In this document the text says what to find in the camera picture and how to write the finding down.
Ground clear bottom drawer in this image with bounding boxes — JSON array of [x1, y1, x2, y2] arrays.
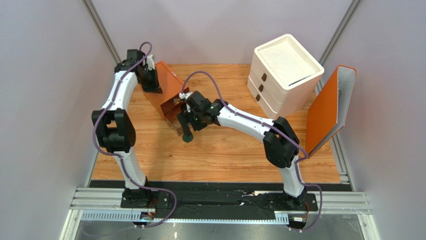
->
[[164, 106, 184, 136]]

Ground dark green round compact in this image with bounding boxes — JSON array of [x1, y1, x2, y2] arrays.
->
[[182, 133, 194, 143]]

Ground orange drawer box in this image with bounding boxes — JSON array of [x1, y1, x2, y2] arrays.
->
[[143, 61, 184, 122]]

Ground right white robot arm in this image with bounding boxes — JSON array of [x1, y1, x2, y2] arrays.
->
[[177, 91, 306, 199]]

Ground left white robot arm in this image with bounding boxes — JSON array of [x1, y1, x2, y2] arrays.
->
[[91, 49, 162, 206]]

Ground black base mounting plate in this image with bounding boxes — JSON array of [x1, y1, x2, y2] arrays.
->
[[89, 180, 320, 222]]

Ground white three-drawer cabinet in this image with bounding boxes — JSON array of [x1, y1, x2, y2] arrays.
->
[[247, 34, 324, 119]]

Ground orange binder folder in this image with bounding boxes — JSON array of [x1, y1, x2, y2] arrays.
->
[[305, 65, 357, 158]]

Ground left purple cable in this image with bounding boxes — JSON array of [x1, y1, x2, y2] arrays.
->
[[91, 41, 179, 231]]

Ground purple cable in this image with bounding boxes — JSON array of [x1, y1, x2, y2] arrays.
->
[[91, 41, 179, 231], [179, 70, 324, 233]]

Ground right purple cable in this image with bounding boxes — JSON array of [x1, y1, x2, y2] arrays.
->
[[179, 70, 324, 233]]

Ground aluminium frame rail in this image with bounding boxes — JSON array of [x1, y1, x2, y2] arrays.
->
[[59, 187, 380, 240]]

